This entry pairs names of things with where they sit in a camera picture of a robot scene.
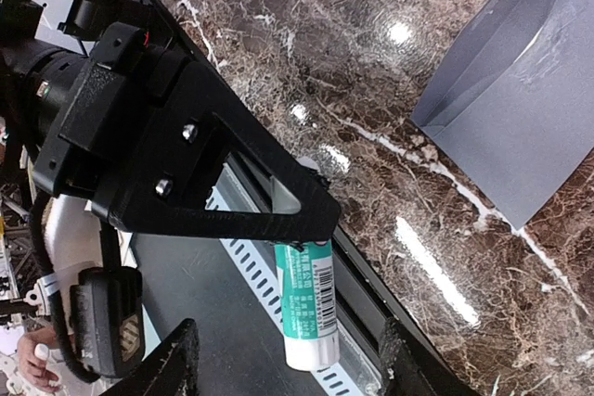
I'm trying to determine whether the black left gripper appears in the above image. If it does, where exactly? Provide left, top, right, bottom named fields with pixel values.
left=33, top=22, right=341, bottom=244

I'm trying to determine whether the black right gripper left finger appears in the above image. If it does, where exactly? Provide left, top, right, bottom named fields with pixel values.
left=103, top=318, right=200, bottom=396

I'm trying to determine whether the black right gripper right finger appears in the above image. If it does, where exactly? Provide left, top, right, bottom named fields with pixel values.
left=379, top=317, right=477, bottom=396

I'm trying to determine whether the green white glue stick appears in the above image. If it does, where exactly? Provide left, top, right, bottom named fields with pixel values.
left=275, top=241, right=340, bottom=372

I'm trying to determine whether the grey-blue paper envelope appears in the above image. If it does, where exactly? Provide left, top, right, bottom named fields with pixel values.
left=411, top=0, right=593, bottom=228

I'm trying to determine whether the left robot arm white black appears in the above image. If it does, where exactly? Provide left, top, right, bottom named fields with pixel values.
left=1, top=0, right=341, bottom=245

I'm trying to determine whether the person's hand light skin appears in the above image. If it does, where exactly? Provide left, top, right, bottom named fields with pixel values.
left=17, top=326, right=75, bottom=394

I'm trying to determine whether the white glue stick cap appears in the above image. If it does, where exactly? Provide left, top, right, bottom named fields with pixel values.
left=298, top=157, right=320, bottom=172

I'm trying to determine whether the black front table rail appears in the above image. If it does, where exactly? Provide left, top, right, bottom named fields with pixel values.
left=121, top=0, right=419, bottom=369

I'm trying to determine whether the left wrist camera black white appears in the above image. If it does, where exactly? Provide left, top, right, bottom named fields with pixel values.
left=29, top=191, right=145, bottom=383

